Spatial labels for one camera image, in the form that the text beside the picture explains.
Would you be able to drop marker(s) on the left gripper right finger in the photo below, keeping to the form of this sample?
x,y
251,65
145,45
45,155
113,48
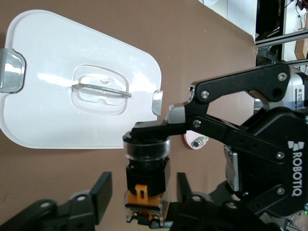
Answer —
x,y
204,216

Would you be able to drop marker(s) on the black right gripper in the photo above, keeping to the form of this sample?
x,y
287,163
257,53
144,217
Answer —
x,y
269,130

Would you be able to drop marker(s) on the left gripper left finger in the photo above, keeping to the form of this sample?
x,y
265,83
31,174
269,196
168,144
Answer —
x,y
60,216

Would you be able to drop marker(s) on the orange push-button switch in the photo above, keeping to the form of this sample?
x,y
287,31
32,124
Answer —
x,y
146,175

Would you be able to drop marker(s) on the brown cardboard box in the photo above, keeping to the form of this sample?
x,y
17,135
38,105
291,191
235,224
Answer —
x,y
299,48

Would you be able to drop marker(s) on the white lidded storage box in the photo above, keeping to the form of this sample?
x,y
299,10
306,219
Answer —
x,y
48,72

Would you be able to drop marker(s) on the pale pink round plate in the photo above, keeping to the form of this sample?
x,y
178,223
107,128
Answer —
x,y
188,142

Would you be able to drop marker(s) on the white flat board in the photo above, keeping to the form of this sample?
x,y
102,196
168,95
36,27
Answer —
x,y
240,12

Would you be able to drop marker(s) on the aluminium cell frame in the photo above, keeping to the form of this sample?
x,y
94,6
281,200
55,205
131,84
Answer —
x,y
282,24

